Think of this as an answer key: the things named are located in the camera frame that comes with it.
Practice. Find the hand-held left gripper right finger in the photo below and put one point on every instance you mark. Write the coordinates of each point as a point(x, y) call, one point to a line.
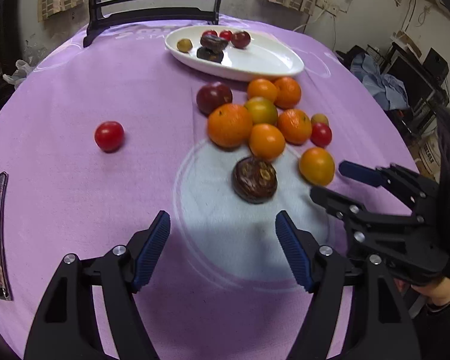
point(290, 247)

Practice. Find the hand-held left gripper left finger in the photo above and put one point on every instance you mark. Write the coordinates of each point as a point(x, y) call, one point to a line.
point(153, 247)

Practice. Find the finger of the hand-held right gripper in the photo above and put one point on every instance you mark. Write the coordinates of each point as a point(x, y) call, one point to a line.
point(360, 174)
point(341, 206)

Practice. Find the yellowish orange mandarin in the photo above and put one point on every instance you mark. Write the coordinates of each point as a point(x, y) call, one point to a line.
point(317, 165)

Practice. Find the red cherry tomato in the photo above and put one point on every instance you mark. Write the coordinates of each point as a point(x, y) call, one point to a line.
point(225, 35)
point(209, 33)
point(321, 135)

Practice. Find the pale yellow cherry tomato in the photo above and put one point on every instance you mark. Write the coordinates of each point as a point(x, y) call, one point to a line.
point(319, 118)

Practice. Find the large dark brown water chestnut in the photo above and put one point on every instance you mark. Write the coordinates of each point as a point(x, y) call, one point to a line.
point(255, 180)

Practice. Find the green-orange tomato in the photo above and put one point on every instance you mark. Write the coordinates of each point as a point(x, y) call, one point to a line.
point(262, 109)

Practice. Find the large orange mandarin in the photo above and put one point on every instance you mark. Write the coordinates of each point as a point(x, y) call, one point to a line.
point(230, 125)

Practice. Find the white oval plate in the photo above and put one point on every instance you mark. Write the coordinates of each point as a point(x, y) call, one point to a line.
point(262, 62)

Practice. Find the large dark red plum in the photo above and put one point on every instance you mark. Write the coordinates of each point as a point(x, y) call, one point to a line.
point(213, 97)

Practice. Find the person's right forearm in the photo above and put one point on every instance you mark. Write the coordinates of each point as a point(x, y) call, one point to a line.
point(446, 330)

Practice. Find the person's right hand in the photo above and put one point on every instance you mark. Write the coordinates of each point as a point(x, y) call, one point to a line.
point(435, 294)

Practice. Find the cardboard box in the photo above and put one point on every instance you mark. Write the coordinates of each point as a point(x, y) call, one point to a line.
point(429, 155)

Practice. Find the purple tablecloth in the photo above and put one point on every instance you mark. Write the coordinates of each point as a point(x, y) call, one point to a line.
point(97, 195)

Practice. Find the blue cloth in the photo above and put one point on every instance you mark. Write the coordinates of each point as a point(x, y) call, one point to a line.
point(382, 82)

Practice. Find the black rack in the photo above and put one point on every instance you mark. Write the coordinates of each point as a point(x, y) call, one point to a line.
point(408, 82)

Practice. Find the black speaker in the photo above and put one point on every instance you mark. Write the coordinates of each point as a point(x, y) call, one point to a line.
point(434, 63)

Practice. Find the small dark red plum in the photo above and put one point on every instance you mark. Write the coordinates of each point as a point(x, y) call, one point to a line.
point(240, 39)

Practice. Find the yellow-green cherry tomato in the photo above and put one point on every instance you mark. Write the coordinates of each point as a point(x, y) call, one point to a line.
point(184, 45)

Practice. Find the white plastic bag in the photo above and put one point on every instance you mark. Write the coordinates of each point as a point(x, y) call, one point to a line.
point(18, 72)

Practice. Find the black metal chair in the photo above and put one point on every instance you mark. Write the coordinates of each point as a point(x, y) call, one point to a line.
point(97, 11)

